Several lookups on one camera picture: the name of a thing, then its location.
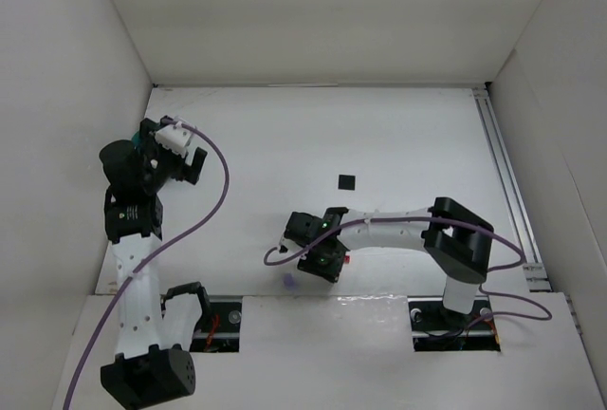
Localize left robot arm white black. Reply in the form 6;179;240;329
100;117;211;409

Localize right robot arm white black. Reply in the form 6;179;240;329
278;197;494;315

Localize teal round divided container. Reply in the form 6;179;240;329
131;132;142;153

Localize small lavender lego piece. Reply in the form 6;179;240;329
283;273;297;291

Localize black square marker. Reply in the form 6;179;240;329
338;175;356;191

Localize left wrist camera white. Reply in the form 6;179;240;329
154;117;193;158

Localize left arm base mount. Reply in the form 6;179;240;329
160;282;243;353

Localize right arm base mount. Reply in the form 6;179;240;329
407;297;501;352

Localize aluminium rail right side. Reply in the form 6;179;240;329
472;85;553;292

